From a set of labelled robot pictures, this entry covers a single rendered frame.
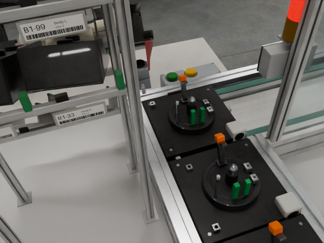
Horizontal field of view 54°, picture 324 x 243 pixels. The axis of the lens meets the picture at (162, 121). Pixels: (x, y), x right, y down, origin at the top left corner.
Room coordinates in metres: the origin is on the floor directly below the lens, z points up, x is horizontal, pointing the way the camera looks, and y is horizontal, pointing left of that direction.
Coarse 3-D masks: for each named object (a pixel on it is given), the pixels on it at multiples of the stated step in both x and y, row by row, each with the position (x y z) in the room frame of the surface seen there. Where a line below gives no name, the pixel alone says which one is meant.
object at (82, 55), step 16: (32, 48) 0.46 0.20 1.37; (48, 48) 0.46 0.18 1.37; (64, 48) 0.46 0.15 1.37; (80, 48) 0.46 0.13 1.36; (96, 48) 0.46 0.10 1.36; (32, 64) 0.45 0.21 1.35; (48, 64) 0.45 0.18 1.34; (64, 64) 0.45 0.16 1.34; (80, 64) 0.45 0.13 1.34; (96, 64) 0.45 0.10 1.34; (32, 80) 0.44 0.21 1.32; (48, 80) 0.44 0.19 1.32; (64, 80) 0.44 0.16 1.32; (80, 80) 0.44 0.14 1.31; (96, 80) 0.44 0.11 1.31
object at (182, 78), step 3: (180, 75) 0.76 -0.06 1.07; (183, 75) 0.75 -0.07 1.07; (180, 78) 0.74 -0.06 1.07; (183, 78) 0.75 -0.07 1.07; (186, 78) 0.75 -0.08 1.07; (180, 81) 0.74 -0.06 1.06; (183, 81) 0.73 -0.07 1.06; (186, 81) 0.73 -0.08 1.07; (180, 84) 0.75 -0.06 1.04; (183, 84) 0.74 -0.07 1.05; (183, 87) 0.74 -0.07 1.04; (183, 90) 0.74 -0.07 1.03; (186, 90) 0.74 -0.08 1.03; (183, 93) 0.73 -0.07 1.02; (186, 93) 0.73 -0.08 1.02; (183, 96) 0.73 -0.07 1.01; (186, 96) 0.73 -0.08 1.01; (183, 99) 0.73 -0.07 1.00
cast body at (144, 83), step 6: (138, 60) 0.73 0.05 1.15; (138, 66) 0.70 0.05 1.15; (144, 66) 0.71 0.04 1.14; (138, 72) 0.69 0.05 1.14; (144, 72) 0.69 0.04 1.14; (138, 78) 0.69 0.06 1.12; (144, 78) 0.69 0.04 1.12; (144, 84) 0.68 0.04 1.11; (150, 84) 0.69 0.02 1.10; (144, 90) 0.66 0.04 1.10
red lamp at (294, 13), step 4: (292, 0) 0.62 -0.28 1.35; (296, 0) 0.61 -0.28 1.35; (300, 0) 0.60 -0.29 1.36; (304, 0) 0.60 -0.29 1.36; (292, 4) 0.61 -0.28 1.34; (296, 4) 0.61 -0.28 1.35; (300, 4) 0.60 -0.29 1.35; (292, 8) 0.61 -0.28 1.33; (296, 8) 0.60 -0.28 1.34; (300, 8) 0.60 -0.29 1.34; (288, 12) 0.62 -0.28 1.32; (292, 12) 0.61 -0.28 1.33; (296, 12) 0.60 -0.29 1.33; (300, 12) 0.60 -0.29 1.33; (288, 16) 0.62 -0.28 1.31; (292, 16) 0.61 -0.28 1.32; (296, 16) 0.60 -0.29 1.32; (292, 20) 0.60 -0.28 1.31; (296, 20) 0.60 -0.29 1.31
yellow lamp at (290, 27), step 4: (288, 20) 0.61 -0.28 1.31; (288, 24) 0.61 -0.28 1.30; (292, 24) 0.60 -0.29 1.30; (296, 24) 0.60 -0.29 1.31; (284, 28) 0.62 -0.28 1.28; (288, 28) 0.61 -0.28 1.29; (292, 28) 0.60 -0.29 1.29; (296, 28) 0.60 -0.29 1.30; (284, 32) 0.62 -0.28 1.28; (288, 32) 0.61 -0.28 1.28; (292, 32) 0.60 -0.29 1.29; (284, 36) 0.61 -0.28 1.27; (288, 36) 0.60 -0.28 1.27; (292, 36) 0.60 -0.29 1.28; (288, 40) 0.60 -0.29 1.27; (292, 40) 0.60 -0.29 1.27
